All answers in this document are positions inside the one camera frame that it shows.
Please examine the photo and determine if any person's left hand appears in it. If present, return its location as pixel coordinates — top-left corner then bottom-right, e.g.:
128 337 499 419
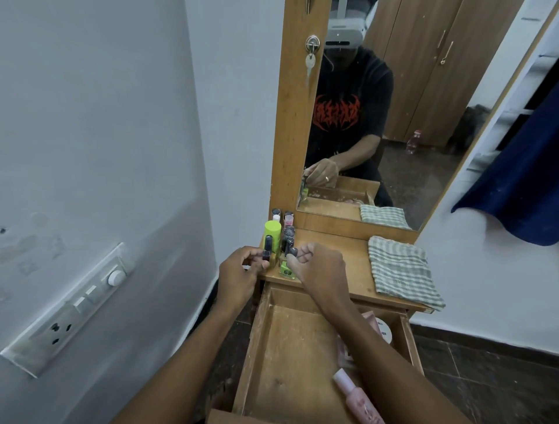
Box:
217 246 270 308

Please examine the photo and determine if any person's right hand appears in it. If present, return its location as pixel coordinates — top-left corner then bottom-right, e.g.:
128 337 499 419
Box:
286 242 351 304

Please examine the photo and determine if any green nail polish bottle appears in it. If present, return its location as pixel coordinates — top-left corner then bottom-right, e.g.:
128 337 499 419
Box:
279 247 299 280

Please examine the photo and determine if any yellow nail polish bottle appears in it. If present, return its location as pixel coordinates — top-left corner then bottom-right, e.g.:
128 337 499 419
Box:
261 235 277 269

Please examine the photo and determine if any person's left forearm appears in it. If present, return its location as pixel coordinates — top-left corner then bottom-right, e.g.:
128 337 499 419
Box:
110 301 246 424

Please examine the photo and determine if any person's right forearm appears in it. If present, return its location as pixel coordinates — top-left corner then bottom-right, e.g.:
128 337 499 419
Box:
318 292 473 424

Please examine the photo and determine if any lime green spray can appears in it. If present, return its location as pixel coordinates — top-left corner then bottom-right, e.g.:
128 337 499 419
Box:
263 220 283 255

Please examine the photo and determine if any wooden dressing table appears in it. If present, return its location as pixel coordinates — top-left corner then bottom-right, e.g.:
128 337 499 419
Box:
204 0 559 424

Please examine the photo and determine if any wooden drawer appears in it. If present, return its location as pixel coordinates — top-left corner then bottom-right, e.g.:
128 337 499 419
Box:
231 282 425 424

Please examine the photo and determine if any green striped cloth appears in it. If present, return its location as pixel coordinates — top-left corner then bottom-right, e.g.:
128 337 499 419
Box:
368 235 446 312

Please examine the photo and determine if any pink lotion bottle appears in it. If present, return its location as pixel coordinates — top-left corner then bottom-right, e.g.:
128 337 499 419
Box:
332 368 386 424

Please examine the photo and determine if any dark blue cloth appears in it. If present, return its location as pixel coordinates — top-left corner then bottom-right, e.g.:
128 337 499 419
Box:
451 82 559 247

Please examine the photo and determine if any white rack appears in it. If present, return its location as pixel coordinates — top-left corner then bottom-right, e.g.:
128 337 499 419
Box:
465 52 559 174

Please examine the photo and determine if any white wall switchboard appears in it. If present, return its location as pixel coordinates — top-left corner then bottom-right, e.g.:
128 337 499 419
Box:
0 242 136 379

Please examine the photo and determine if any wall mirror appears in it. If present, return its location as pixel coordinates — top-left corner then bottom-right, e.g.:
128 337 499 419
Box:
296 0 526 232

